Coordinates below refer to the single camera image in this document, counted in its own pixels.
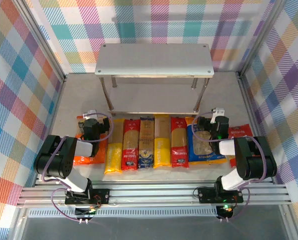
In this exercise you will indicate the red short pasta bag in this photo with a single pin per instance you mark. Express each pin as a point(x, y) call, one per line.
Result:
point(238, 131)

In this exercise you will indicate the orange short pasta bag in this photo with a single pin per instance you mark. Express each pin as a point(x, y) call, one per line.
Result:
point(101, 150)

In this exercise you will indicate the blue short pasta bag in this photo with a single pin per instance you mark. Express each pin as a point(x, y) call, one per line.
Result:
point(201, 157)

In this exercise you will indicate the yellow clear-top spaghetti bag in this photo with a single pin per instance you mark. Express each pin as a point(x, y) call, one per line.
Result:
point(113, 160)

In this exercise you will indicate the red spaghetti bag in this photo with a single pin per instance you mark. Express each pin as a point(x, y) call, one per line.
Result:
point(130, 155)
point(180, 155)

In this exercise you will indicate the brown and blue spaghetti bag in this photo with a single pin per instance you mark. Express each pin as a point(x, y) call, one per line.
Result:
point(146, 145)

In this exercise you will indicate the yellow spaghetti pack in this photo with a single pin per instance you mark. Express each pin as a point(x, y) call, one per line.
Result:
point(162, 152)

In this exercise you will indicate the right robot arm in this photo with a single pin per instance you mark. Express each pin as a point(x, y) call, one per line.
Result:
point(253, 160)

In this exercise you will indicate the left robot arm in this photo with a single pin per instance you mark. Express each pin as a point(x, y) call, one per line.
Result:
point(51, 162)

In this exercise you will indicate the two-tier metal shelf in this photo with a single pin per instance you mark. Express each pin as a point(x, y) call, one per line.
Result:
point(153, 60)

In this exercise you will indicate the small black circuit board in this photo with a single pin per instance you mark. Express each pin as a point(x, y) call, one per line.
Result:
point(85, 212)
point(226, 211)

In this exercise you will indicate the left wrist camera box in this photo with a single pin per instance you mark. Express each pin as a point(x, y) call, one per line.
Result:
point(89, 114)

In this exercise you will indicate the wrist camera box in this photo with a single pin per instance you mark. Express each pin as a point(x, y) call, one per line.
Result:
point(89, 114)
point(218, 111)

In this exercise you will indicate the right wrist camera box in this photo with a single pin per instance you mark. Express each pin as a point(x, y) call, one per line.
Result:
point(218, 111)

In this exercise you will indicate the aluminium side rail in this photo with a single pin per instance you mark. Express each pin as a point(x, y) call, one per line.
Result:
point(57, 110)
point(250, 110)

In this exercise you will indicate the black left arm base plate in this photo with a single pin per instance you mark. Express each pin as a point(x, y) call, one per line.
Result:
point(101, 196)

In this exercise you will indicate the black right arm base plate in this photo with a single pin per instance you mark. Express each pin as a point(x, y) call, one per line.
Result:
point(206, 195)

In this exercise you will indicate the aluminium mounting rail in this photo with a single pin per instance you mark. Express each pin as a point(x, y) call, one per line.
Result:
point(151, 193)

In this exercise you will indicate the aluminium frame post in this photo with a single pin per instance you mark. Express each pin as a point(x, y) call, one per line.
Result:
point(47, 50)
point(260, 37)

